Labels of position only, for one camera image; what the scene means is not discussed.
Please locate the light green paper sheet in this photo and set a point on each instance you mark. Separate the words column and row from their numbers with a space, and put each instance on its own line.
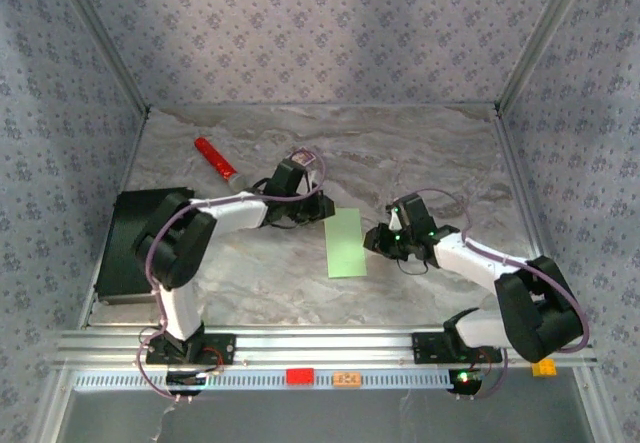
column 345, row 248

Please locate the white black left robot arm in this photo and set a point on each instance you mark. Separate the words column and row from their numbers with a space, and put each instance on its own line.
column 235, row 215

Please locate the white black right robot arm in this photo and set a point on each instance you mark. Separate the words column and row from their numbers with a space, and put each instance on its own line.
column 465, row 258

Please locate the purple playing card box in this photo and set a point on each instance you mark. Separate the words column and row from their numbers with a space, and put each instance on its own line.
column 303, row 157

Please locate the red glitter tube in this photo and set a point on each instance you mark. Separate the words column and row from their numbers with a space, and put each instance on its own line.
column 215, row 157

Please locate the orange toy brick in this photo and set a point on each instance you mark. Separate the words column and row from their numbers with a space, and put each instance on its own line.
column 347, row 380

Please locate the black controller board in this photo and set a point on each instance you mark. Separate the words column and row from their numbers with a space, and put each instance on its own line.
column 465, row 384
column 185, row 382

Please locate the red toy brick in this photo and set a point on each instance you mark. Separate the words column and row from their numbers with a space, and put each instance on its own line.
column 300, row 377

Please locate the yellow toy brick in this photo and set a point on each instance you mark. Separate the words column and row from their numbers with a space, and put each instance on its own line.
column 544, row 368

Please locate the black ribbed case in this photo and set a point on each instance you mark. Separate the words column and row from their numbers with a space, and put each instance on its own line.
column 117, row 248

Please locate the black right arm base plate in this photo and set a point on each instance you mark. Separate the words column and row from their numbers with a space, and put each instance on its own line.
column 427, row 349

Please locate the aluminium mounting rail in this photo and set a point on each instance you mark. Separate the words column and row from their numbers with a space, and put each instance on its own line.
column 325, row 348

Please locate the aluminium table side rail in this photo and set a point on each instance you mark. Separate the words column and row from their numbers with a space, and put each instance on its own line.
column 520, row 188
column 131, row 163

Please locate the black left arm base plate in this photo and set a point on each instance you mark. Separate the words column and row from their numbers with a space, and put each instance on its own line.
column 222, row 349

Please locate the aluminium frame post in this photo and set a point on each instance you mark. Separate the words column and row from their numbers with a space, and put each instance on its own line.
column 56, row 408
column 590, row 408
column 540, row 38

